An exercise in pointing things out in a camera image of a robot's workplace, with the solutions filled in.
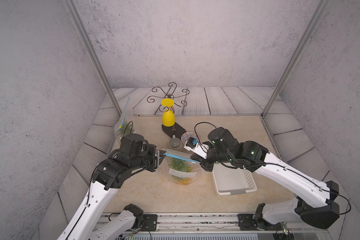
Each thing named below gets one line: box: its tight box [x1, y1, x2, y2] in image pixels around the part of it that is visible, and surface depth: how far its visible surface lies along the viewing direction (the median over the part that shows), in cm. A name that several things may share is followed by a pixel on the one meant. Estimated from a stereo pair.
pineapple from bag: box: [168, 157, 192, 185], surface depth 75 cm
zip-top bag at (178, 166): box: [161, 148, 202, 186], surface depth 75 cm
